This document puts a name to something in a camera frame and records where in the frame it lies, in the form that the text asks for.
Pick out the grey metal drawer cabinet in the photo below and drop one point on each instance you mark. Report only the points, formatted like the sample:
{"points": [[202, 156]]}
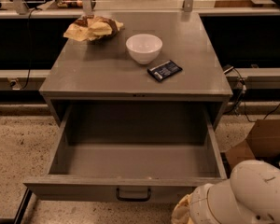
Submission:
{"points": [[104, 69]]}

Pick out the crumpled brown chip bag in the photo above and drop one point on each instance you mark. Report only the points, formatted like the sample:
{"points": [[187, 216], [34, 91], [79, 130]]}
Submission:
{"points": [[92, 28]]}

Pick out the white ceramic bowl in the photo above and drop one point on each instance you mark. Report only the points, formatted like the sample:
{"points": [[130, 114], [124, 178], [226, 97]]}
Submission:
{"points": [[144, 48]]}

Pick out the dark blue snack packet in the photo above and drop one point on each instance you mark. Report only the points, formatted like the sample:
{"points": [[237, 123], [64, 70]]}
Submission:
{"points": [[164, 70]]}

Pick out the black metal floor bar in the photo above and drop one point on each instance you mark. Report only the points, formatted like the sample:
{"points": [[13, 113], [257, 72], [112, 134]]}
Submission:
{"points": [[23, 206]]}

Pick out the grey top drawer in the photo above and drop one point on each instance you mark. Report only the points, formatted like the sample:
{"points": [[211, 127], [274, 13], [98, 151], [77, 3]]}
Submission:
{"points": [[111, 151]]}

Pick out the cardboard box with cans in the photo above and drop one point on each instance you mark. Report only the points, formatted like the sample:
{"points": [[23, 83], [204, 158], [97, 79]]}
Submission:
{"points": [[262, 143]]}

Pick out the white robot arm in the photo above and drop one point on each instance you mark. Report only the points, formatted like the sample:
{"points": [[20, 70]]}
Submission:
{"points": [[250, 196]]}

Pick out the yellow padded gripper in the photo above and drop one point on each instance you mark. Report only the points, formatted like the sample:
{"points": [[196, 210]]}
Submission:
{"points": [[200, 204]]}

